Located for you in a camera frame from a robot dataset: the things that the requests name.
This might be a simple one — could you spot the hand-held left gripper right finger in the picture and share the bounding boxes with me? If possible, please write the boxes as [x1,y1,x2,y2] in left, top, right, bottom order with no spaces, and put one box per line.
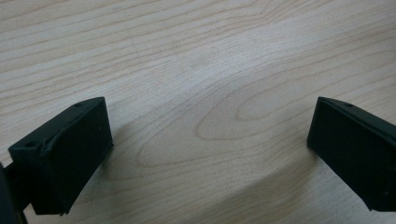
[306,96,396,213]

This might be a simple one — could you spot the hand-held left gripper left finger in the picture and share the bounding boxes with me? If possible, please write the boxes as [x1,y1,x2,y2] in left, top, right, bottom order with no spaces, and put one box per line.
[7,96,114,217]

